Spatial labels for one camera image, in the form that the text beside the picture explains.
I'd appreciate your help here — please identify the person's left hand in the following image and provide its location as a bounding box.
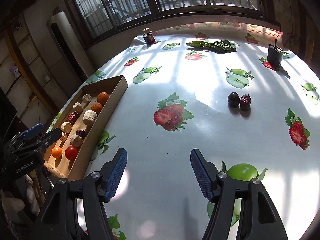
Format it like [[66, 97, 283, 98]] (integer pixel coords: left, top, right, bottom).
[[1, 175, 40, 227]]

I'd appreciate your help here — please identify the small beige cake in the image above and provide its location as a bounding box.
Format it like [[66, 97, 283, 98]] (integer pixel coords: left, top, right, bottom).
[[82, 94, 92, 103], [72, 102, 84, 114]]

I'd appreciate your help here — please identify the dark purple plum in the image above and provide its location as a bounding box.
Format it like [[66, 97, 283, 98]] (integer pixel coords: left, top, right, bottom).
[[228, 92, 240, 108]]

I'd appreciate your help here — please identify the beige cake cube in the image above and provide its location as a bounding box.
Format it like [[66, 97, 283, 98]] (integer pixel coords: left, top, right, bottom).
[[69, 134, 83, 148]]

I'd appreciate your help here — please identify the large beige cake cylinder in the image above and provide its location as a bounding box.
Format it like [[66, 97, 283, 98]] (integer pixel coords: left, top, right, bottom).
[[82, 110, 98, 127]]

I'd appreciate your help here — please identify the green leafy vegetable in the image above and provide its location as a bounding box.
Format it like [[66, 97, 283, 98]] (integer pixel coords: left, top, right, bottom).
[[186, 40, 238, 54]]

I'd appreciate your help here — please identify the dark red jujube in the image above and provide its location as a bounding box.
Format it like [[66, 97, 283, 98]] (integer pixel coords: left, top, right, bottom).
[[76, 129, 86, 140]]

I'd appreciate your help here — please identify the red cherry tomato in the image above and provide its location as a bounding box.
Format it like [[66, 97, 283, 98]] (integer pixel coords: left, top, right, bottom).
[[65, 146, 78, 161]]

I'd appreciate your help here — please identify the red jujube on table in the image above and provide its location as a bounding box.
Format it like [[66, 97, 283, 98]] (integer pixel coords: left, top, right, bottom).
[[240, 94, 251, 111]]

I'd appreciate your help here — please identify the fruit print tablecloth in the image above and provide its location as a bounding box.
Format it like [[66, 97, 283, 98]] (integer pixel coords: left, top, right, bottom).
[[61, 23, 319, 239]]

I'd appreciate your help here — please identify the shallow cardboard box tray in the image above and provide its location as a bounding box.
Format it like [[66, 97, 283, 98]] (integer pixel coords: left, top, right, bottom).
[[44, 75, 128, 181]]

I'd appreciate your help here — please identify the small beige cake far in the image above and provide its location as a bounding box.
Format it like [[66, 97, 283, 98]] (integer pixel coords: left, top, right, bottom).
[[82, 94, 92, 103]]

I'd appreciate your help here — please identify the black cup with stick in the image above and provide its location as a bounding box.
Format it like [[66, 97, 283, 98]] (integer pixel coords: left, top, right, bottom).
[[267, 39, 283, 68]]

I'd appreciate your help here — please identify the orange tangerine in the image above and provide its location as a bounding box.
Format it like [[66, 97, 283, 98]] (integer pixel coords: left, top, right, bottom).
[[97, 92, 110, 105], [91, 103, 103, 115], [51, 146, 62, 159]]

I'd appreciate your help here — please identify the small beige cake near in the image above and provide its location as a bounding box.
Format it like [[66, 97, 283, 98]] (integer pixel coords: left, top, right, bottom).
[[72, 102, 84, 114]]

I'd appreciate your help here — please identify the white standing air conditioner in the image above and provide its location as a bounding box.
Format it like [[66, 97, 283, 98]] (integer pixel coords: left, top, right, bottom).
[[46, 11, 95, 82]]

